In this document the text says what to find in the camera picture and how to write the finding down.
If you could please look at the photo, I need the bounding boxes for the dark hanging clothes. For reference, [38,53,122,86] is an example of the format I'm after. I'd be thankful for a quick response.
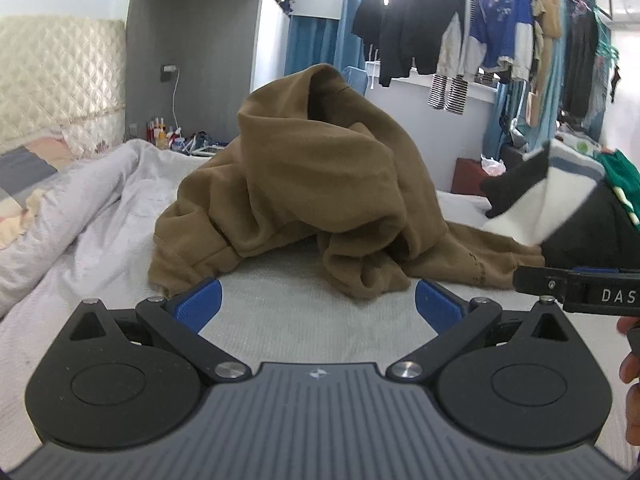
[561,4,620,125]

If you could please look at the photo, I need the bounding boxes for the green garment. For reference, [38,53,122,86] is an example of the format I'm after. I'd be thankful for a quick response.
[597,150,640,228]

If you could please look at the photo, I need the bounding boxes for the black hanging jacket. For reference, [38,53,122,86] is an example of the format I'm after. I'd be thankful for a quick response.
[352,0,465,87]

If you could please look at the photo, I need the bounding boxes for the red box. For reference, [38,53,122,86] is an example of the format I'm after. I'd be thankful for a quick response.
[450,158,491,196]

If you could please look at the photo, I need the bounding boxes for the wall charger with white cable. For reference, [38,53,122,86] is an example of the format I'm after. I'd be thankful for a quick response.
[160,64,180,130]

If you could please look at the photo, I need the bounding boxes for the light blue chair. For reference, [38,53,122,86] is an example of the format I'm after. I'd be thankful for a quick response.
[342,66,369,96]

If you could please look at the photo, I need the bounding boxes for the striped hanging garment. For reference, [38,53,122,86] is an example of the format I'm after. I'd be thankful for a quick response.
[427,74,469,115]

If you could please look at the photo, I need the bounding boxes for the blue and white hanging jacket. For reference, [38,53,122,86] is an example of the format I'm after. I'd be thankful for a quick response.
[464,0,534,80]

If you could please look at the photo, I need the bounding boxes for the cream quilted headboard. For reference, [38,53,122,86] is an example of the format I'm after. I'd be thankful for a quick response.
[1,15,126,158]

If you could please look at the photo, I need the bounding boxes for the brown hooded sweatshirt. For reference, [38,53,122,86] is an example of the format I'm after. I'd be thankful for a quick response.
[148,64,544,299]

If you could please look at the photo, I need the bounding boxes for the right hand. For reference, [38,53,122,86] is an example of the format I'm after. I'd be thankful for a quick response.
[615,314,640,446]

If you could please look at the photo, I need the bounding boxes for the blue curtain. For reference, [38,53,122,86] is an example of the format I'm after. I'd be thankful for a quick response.
[284,0,366,75]

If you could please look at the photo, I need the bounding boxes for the patterned pillow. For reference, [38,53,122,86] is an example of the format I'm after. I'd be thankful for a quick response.
[0,136,76,249]

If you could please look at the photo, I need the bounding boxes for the bottles on nightstand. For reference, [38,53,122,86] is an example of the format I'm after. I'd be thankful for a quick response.
[145,117,186,152]

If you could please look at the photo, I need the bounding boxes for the white quilt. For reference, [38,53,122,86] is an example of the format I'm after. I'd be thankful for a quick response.
[0,138,231,321]

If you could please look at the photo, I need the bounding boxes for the black and white fleece garment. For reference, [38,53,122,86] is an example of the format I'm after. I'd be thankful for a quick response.
[480,140,639,271]

